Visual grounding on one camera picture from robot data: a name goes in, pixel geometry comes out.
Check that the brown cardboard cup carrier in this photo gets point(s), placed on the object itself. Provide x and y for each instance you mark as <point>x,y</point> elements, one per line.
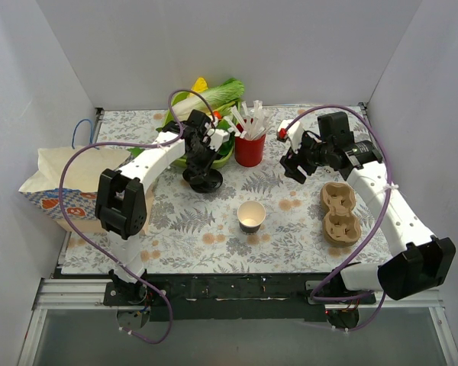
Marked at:
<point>340,226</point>

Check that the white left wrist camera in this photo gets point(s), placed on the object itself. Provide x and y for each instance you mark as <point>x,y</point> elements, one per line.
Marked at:
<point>216,138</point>

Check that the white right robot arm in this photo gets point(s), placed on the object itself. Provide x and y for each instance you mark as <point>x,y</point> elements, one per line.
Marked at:
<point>420,260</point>

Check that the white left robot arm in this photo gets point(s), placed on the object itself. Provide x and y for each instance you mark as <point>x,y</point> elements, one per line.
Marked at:
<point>121,196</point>

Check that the toy yellow corn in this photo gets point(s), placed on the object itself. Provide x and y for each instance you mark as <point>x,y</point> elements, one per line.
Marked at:
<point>200,85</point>

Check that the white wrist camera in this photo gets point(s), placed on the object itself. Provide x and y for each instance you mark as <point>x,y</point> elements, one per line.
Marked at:
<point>216,138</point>
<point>293,133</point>

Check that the floral table mat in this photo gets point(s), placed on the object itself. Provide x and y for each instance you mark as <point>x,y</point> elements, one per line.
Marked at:
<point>200,233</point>

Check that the green vegetable basket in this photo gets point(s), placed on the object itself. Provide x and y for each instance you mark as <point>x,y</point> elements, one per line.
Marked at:
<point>225,152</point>

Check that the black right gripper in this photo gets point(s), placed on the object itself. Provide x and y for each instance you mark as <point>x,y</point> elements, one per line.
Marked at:
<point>300,161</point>

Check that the toy napa cabbage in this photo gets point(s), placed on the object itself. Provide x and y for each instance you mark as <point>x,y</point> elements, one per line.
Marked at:
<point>220,96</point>

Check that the patterned paper takeout bag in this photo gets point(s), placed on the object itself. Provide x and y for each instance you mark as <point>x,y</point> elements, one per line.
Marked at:
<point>80,185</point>

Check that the black paper coffee cup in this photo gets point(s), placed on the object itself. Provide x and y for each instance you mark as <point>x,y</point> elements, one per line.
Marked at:
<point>251,215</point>

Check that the black plastic cup lid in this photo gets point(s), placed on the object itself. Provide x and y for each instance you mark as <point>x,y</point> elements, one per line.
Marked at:
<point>207,184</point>

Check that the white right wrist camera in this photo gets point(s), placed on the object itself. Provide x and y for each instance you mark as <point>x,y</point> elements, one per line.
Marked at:
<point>293,133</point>

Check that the white wrapped straw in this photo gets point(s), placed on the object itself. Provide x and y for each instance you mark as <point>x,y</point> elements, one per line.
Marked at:
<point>251,125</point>

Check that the red straw holder cup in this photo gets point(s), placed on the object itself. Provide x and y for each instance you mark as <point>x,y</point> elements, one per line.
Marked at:
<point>249,153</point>

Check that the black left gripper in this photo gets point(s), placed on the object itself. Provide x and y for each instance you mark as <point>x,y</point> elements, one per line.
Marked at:
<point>198,161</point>

